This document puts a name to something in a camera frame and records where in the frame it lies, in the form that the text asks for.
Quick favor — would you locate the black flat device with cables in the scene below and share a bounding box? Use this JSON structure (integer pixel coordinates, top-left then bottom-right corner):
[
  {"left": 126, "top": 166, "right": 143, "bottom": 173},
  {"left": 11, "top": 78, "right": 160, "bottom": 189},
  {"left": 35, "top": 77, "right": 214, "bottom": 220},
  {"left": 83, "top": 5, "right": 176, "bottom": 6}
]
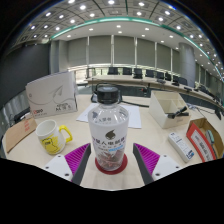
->
[{"left": 13, "top": 106, "right": 31, "bottom": 124}]

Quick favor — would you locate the black tool in white box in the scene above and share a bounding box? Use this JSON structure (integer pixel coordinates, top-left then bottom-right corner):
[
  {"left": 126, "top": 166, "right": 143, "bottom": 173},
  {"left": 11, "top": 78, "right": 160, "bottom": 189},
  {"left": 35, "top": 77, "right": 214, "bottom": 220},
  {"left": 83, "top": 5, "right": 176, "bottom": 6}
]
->
[{"left": 166, "top": 105, "right": 189, "bottom": 120}]

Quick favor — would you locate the flat round red coaster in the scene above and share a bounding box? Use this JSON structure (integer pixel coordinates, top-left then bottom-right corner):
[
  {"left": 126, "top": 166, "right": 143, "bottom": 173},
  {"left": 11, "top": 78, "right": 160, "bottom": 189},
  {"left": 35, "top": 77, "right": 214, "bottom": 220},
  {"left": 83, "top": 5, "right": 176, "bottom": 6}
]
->
[{"left": 94, "top": 153, "right": 129, "bottom": 176}]

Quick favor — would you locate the small teal object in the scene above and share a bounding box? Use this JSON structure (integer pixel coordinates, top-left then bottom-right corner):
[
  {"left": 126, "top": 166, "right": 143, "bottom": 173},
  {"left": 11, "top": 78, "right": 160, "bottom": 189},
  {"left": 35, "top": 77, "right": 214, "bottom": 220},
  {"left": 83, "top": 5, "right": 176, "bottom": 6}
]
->
[{"left": 204, "top": 129, "right": 216, "bottom": 146}]

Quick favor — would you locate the clear bottle with black cap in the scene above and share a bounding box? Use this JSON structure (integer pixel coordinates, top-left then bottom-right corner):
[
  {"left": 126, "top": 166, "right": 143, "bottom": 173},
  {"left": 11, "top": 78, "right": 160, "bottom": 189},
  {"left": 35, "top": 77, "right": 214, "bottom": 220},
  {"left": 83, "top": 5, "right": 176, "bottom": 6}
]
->
[{"left": 87, "top": 85, "right": 130, "bottom": 173}]

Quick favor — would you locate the group of ceiling lights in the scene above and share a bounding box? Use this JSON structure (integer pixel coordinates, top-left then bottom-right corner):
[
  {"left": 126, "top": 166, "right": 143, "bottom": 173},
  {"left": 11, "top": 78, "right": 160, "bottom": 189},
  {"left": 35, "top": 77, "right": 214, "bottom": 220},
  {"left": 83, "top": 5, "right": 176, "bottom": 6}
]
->
[{"left": 28, "top": 0, "right": 224, "bottom": 68}]

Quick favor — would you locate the white paper ream carton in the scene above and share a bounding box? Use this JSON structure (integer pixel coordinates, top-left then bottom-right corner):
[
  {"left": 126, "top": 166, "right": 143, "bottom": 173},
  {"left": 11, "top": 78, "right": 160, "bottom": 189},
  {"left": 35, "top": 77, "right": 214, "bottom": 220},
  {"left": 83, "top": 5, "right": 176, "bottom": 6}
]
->
[{"left": 25, "top": 70, "right": 79, "bottom": 119}]

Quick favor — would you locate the long curved conference desk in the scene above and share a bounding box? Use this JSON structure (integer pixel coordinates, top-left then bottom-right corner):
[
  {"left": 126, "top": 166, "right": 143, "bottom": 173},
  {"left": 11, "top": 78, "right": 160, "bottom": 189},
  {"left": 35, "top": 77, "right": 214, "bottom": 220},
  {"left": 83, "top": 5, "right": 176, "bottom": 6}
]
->
[{"left": 83, "top": 74, "right": 224, "bottom": 111}]

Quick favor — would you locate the open white cardboard box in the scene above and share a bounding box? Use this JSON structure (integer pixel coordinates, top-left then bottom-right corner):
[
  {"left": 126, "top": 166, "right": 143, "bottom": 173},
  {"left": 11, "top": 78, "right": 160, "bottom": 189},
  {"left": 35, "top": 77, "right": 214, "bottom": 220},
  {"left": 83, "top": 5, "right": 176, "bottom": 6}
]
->
[{"left": 148, "top": 90, "right": 192, "bottom": 130}]

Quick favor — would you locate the row of black office chairs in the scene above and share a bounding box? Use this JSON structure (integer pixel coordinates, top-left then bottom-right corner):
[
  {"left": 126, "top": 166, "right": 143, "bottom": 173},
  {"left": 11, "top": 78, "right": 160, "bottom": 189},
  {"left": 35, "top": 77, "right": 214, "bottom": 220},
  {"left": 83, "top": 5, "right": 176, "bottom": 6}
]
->
[{"left": 106, "top": 66, "right": 214, "bottom": 96}]

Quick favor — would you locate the white mug with yellow print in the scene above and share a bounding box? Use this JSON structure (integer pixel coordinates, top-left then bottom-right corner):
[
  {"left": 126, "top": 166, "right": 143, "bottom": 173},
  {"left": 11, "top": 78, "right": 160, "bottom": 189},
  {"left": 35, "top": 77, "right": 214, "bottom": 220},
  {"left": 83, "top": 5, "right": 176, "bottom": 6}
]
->
[{"left": 35, "top": 119, "right": 74, "bottom": 156}]

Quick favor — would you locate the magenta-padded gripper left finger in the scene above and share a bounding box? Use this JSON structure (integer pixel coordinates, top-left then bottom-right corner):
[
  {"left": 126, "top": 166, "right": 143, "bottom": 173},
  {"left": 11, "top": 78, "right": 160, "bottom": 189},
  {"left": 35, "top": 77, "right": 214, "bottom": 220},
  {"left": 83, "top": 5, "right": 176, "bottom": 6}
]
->
[{"left": 41, "top": 142, "right": 92, "bottom": 186}]

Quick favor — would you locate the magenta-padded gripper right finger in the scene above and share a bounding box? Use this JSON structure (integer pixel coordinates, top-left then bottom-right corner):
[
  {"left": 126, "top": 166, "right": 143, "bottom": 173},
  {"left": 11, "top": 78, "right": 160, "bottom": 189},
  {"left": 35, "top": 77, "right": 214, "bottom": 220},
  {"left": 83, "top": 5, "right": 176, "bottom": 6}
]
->
[{"left": 132, "top": 142, "right": 184, "bottom": 186}]

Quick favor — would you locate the black cable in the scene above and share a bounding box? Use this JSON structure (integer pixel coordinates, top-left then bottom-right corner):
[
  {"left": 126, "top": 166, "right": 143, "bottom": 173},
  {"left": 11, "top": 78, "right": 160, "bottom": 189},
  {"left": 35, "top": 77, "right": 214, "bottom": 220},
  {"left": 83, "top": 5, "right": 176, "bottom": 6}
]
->
[{"left": 119, "top": 99, "right": 150, "bottom": 109}]

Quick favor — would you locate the black table microphone base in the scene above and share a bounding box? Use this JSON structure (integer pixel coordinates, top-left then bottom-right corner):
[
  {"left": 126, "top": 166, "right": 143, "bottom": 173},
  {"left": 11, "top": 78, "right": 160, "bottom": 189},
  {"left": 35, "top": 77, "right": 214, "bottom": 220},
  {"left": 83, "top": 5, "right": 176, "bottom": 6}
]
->
[{"left": 214, "top": 108, "right": 223, "bottom": 121}]

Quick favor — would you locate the brown kraft envelope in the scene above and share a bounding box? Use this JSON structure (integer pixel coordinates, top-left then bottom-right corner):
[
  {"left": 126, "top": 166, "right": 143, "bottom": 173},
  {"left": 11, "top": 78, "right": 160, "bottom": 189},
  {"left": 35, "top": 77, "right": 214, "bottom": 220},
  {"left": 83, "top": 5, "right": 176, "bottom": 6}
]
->
[{"left": 2, "top": 117, "right": 38, "bottom": 154}]

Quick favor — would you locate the open brown box, red side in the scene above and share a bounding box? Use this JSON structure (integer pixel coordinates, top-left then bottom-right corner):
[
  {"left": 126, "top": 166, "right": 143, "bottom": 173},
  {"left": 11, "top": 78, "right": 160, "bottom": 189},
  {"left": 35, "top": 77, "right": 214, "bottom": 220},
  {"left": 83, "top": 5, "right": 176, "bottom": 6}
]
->
[{"left": 185, "top": 117, "right": 224, "bottom": 163}]

